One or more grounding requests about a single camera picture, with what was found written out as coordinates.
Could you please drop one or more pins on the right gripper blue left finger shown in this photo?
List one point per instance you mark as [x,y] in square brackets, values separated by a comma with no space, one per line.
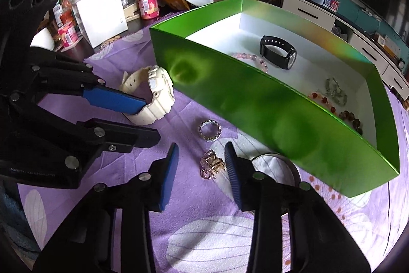
[150,191]

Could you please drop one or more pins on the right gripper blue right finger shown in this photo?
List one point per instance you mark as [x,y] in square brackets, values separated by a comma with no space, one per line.
[257,192]

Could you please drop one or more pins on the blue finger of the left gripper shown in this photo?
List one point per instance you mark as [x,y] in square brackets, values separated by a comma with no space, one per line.
[109,136]
[115,100]

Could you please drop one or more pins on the silver metal bangle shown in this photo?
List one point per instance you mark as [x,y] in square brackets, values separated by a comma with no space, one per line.
[287,164]

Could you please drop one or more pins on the white chunky wristwatch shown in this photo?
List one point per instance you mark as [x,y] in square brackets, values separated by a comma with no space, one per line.
[161,88]

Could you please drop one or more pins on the silver green jewelry piece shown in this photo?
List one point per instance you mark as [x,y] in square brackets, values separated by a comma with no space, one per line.
[334,91]

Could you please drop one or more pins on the purple floral tablecloth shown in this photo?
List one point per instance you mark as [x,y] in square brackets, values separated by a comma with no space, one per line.
[201,228]

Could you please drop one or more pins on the white square box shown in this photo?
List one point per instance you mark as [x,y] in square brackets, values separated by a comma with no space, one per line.
[101,19]

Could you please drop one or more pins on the green cardboard box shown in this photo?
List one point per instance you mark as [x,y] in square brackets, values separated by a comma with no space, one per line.
[212,55]

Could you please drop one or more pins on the black wristwatch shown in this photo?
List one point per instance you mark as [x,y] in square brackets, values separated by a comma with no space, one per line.
[278,51]

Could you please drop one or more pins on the white TV cabinet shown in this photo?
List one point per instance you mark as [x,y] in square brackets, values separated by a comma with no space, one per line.
[375,54]

